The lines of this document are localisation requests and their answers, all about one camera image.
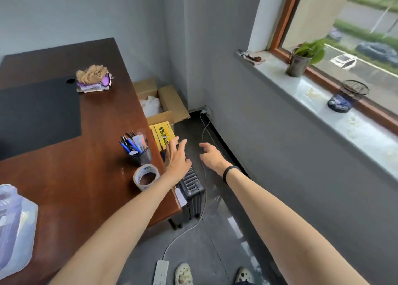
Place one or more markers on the person's left hand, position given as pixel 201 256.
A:
pixel 177 166

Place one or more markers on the person's right hand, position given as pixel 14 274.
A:
pixel 216 160

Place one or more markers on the person's right thumb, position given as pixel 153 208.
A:
pixel 205 146

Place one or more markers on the person's left fingers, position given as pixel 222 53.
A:
pixel 174 148

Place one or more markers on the person's left forearm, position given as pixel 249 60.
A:
pixel 124 225

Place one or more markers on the person's right forearm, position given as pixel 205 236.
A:
pixel 286 232

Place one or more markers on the yellow printed box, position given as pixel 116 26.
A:
pixel 161 135

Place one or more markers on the black mesh pen cup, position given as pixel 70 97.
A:
pixel 142 157

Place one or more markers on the black wristband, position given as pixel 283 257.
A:
pixel 230 170

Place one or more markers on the black ribbed suitcase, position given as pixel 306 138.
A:
pixel 192 185

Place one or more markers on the bunch of pens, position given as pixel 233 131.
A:
pixel 133 143

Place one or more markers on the open cardboard box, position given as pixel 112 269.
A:
pixel 172 102

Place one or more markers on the white plastic bag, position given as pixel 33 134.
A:
pixel 150 106

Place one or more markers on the clear tape roll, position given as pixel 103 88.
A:
pixel 140 182

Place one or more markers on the white luggage tag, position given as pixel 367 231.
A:
pixel 181 197

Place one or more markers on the brown wooden desk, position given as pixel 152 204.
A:
pixel 102 123

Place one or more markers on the brown crumpled item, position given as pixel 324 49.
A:
pixel 253 57

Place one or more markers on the pile of folded cloths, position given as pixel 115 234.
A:
pixel 92 78

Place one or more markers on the white stone window sill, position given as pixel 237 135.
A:
pixel 317 104

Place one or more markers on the grey plant pot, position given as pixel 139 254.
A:
pixel 297 66

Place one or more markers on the white power strip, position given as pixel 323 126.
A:
pixel 161 273

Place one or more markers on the person's left white clog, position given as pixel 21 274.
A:
pixel 183 274

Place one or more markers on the person's white clog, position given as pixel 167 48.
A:
pixel 183 274
pixel 245 276

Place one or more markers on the person's right white clog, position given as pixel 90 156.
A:
pixel 245 276

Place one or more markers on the black desk mat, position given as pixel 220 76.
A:
pixel 37 116

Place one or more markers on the green leafy plant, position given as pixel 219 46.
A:
pixel 312 49

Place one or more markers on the empty black mesh cup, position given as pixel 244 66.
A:
pixel 343 99

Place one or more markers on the white car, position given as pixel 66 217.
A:
pixel 343 61

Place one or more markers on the beige roller blind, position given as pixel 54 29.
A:
pixel 314 14

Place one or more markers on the clear plastic bag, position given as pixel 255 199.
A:
pixel 17 228

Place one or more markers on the dark blue car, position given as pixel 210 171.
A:
pixel 377 52

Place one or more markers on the white wall plug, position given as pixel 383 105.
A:
pixel 204 110

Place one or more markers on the brown wooden window frame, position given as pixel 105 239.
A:
pixel 284 20

